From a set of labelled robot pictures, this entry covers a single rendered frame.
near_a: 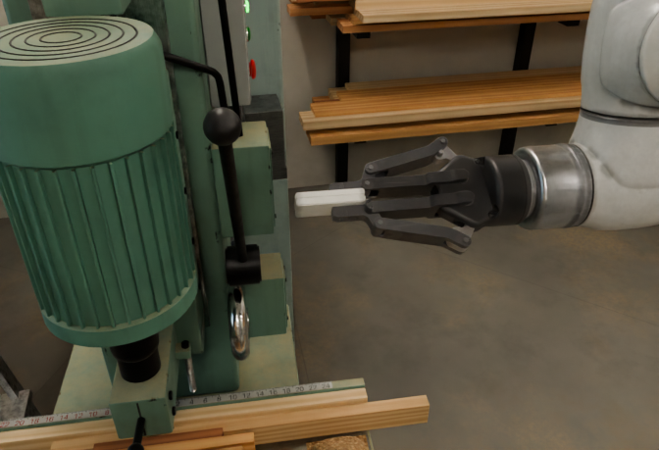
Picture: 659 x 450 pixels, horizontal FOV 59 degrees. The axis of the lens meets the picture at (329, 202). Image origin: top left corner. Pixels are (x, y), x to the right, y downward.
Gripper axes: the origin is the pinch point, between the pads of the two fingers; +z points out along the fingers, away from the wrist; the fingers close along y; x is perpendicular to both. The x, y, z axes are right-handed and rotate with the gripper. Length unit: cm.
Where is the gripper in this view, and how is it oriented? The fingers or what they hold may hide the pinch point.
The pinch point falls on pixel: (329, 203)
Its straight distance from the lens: 59.1
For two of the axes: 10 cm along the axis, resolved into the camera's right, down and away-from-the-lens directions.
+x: 0.9, -4.3, -9.0
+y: -1.2, -9.0, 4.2
